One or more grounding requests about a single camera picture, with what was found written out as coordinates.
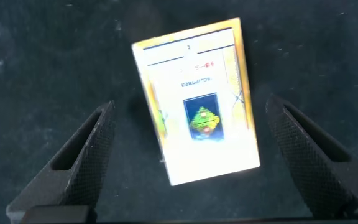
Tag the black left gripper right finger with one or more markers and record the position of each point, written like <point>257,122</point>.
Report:
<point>315,168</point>

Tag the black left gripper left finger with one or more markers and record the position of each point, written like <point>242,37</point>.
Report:
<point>85,165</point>

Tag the playing card box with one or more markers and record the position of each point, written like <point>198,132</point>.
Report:
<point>197,149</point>

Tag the black table cloth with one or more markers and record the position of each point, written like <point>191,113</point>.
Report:
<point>42,62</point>

